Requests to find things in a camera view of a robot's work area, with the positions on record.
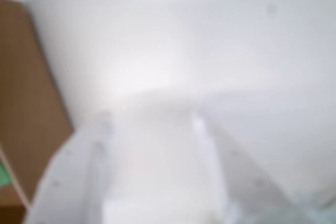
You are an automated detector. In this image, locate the green cube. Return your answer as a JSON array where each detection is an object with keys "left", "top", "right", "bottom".
[{"left": 0, "top": 159, "right": 13, "bottom": 188}]

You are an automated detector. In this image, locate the brown cardboard box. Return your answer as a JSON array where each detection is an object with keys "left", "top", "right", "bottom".
[{"left": 0, "top": 0, "right": 74, "bottom": 224}]

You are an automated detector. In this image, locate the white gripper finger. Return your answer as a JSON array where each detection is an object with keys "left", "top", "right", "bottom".
[
  {"left": 23, "top": 111, "right": 115, "bottom": 224},
  {"left": 193, "top": 112, "right": 297, "bottom": 224}
]

